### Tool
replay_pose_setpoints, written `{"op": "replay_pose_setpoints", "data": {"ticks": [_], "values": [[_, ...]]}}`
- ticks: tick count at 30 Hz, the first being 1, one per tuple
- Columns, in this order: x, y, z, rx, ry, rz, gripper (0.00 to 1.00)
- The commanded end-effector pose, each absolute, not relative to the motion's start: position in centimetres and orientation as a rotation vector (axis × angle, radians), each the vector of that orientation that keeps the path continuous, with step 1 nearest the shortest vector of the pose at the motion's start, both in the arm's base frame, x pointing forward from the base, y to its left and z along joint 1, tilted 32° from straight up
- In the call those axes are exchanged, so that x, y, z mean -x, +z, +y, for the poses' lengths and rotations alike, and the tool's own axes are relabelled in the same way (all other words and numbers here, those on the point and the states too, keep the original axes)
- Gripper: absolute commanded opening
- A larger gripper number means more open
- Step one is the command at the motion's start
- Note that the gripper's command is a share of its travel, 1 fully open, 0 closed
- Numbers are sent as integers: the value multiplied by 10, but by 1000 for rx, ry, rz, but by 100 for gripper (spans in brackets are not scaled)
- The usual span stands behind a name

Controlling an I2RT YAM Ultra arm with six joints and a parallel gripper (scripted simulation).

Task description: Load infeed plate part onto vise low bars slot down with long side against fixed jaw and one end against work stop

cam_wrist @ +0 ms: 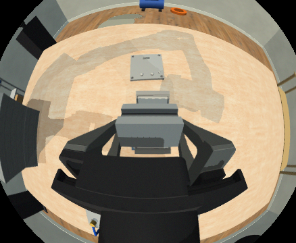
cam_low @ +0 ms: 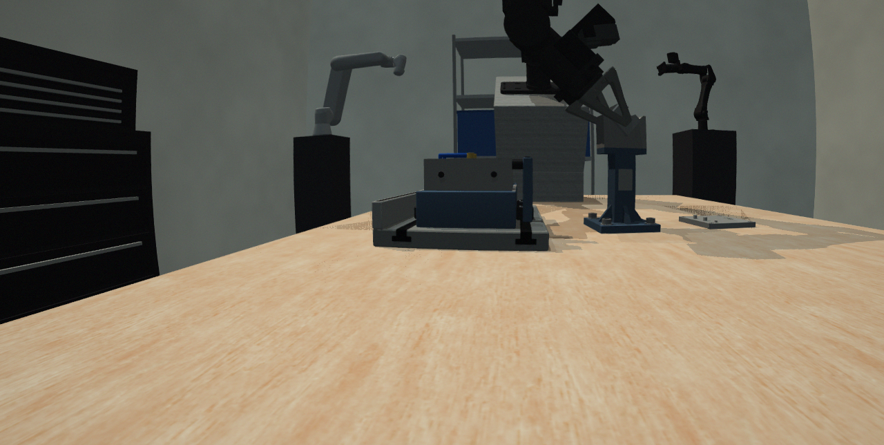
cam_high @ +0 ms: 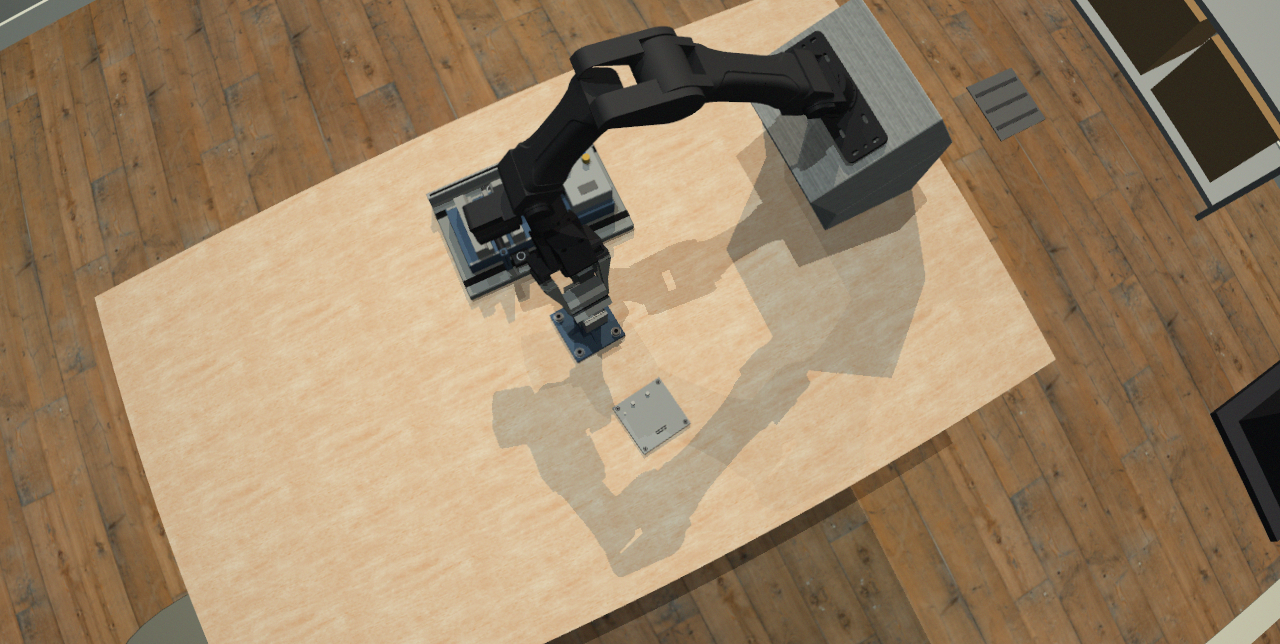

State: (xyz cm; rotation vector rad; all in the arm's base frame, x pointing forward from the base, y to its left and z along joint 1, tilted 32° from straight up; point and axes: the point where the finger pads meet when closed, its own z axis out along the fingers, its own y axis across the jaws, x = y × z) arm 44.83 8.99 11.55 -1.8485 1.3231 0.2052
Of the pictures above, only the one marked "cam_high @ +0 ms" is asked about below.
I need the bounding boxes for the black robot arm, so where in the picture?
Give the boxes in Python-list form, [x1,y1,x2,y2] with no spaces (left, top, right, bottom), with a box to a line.
[462,26,888,284]

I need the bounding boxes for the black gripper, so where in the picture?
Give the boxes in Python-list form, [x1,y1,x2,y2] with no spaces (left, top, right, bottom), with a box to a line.
[526,209,611,316]

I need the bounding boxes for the grey flat bar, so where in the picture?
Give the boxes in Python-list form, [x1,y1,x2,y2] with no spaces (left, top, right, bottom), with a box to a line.
[483,189,509,247]
[467,196,495,254]

